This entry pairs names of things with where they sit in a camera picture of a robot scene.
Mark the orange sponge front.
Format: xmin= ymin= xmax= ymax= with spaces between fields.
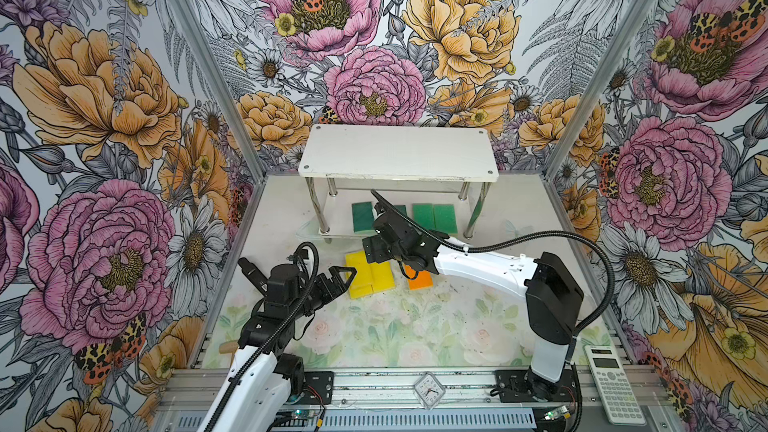
xmin=404 ymin=266 xmax=433 ymax=290

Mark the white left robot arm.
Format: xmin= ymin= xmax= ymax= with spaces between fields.
xmin=198 ymin=257 xmax=357 ymax=431

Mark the yellow sponge top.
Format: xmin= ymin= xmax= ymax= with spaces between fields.
xmin=345 ymin=251 xmax=374 ymax=299

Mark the yellow sponge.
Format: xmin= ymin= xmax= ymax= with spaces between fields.
xmin=345 ymin=251 xmax=374 ymax=299
xmin=370 ymin=262 xmax=395 ymax=293

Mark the dark green scouring sponge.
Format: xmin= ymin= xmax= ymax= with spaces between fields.
xmin=394 ymin=205 xmax=408 ymax=217

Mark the light green sponge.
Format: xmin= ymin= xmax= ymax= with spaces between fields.
xmin=433 ymin=204 xmax=458 ymax=235
xmin=412 ymin=203 xmax=435 ymax=230

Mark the small white clock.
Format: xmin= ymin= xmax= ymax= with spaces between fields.
xmin=414 ymin=372 xmax=446 ymax=410

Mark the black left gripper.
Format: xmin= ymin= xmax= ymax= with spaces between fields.
xmin=290 ymin=266 xmax=356 ymax=318

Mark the white calculator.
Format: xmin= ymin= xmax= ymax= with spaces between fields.
xmin=584 ymin=346 xmax=646 ymax=426

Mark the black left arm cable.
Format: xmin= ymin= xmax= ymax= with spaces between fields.
xmin=203 ymin=241 xmax=320 ymax=432

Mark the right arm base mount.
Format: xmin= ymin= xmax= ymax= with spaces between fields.
xmin=490 ymin=368 xmax=579 ymax=403

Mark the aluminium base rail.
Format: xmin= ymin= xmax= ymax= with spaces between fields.
xmin=149 ymin=365 xmax=686 ymax=431

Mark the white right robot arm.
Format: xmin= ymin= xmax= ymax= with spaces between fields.
xmin=363 ymin=200 xmax=584 ymax=401

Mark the black corrugated right cable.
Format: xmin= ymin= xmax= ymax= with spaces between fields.
xmin=370 ymin=189 xmax=617 ymax=337

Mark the white two-tier metal shelf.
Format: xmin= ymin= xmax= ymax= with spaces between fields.
xmin=298 ymin=125 xmax=499 ymax=240

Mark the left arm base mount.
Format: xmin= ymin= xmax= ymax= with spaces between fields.
xmin=275 ymin=354 xmax=335 ymax=406

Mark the yellow sponge right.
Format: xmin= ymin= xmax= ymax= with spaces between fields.
xmin=370 ymin=262 xmax=395 ymax=293

